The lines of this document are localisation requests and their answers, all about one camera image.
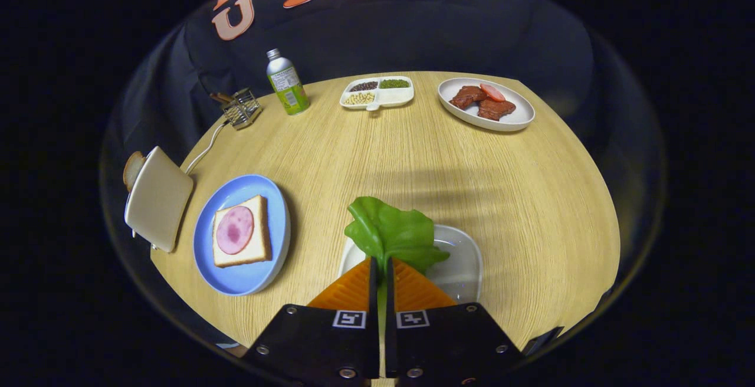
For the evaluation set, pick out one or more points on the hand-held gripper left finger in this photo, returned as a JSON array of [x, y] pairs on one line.
[[321, 345]]

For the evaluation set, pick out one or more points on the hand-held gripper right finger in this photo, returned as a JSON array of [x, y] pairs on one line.
[[448, 345]]

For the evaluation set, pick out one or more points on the green lettuce leaf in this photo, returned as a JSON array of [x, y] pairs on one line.
[[392, 228]]

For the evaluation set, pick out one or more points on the toasted bread slice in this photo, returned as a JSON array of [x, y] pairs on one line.
[[133, 170]]

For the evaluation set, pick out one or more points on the white square plate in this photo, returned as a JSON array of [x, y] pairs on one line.
[[463, 263]]

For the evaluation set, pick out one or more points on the blue round plate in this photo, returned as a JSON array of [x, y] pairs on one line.
[[242, 281]]

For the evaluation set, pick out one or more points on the white bread slice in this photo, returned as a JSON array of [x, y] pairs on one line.
[[262, 239]]

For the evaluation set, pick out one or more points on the pink ham slice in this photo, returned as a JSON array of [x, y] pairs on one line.
[[235, 230]]

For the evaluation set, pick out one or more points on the white toaster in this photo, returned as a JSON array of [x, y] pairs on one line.
[[158, 198]]

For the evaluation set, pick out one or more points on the white oval plate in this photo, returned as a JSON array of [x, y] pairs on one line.
[[460, 117]]

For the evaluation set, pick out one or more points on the brown meat piece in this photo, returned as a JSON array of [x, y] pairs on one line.
[[496, 110], [466, 97]]

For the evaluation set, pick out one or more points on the white divided dish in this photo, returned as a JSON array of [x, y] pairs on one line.
[[396, 97]]

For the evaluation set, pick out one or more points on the red meat slice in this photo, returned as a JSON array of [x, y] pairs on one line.
[[492, 92]]

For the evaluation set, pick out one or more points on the silver bottle with green label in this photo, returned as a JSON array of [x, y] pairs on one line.
[[287, 83]]

